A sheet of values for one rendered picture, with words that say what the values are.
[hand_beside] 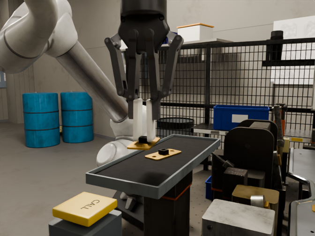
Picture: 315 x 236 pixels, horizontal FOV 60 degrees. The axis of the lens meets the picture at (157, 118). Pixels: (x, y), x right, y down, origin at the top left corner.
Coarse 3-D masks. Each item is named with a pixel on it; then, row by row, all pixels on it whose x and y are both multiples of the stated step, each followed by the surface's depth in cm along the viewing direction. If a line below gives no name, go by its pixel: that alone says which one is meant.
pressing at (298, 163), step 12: (300, 156) 114; (312, 156) 114; (288, 168) 99; (300, 168) 99; (312, 168) 99; (300, 180) 89; (312, 180) 87; (312, 192) 77; (300, 204) 71; (312, 204) 71; (288, 216) 64; (300, 216) 64; (312, 216) 64; (288, 228) 59; (300, 228) 59; (312, 228) 59
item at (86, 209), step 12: (84, 192) 39; (60, 204) 36; (72, 204) 36; (84, 204) 36; (96, 204) 36; (108, 204) 36; (60, 216) 34; (72, 216) 33; (84, 216) 32; (96, 216) 33
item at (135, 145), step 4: (140, 136) 47; (144, 136) 47; (140, 140) 46; (144, 140) 46; (156, 140) 48; (132, 144) 45; (136, 144) 45; (140, 144) 45; (144, 144) 45; (148, 144) 45; (152, 144) 45; (128, 148) 43; (132, 148) 43; (136, 148) 43; (140, 148) 43; (144, 148) 43; (148, 148) 43
